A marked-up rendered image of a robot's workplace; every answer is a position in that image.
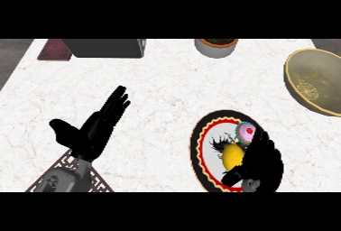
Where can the grey plant pot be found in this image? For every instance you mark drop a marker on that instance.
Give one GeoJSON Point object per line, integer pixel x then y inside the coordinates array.
{"type": "Point", "coordinates": [216, 47]}

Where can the yellow lemon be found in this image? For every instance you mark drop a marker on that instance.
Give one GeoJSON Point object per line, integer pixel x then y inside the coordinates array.
{"type": "Point", "coordinates": [232, 155]}

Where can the brown golden bowl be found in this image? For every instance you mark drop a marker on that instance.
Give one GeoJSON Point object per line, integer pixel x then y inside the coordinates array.
{"type": "Point", "coordinates": [315, 81]}

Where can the maroon pyramid object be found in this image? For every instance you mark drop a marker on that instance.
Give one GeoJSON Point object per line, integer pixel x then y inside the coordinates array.
{"type": "Point", "coordinates": [57, 51]}

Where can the black red white plate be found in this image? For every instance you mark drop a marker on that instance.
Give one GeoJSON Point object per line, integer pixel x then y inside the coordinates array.
{"type": "Point", "coordinates": [209, 150]}

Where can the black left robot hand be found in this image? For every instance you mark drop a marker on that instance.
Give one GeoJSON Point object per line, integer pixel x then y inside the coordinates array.
{"type": "Point", "coordinates": [94, 132]}

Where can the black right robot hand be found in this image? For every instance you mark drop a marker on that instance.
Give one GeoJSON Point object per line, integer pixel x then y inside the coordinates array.
{"type": "Point", "coordinates": [262, 162]}

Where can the brown patterned placemat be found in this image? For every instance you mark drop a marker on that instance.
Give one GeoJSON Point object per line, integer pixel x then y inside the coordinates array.
{"type": "Point", "coordinates": [99, 183]}

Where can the dark grey box appliance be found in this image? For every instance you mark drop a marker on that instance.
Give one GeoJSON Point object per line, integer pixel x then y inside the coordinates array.
{"type": "Point", "coordinates": [107, 48]}

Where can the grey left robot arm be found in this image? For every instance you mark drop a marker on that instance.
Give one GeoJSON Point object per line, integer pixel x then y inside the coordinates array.
{"type": "Point", "coordinates": [64, 179]}

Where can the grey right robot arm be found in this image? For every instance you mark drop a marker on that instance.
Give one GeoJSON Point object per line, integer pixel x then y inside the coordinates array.
{"type": "Point", "coordinates": [252, 185]}

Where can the pink frosted cupcake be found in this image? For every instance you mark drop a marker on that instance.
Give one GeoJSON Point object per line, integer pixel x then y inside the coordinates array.
{"type": "Point", "coordinates": [246, 133]}

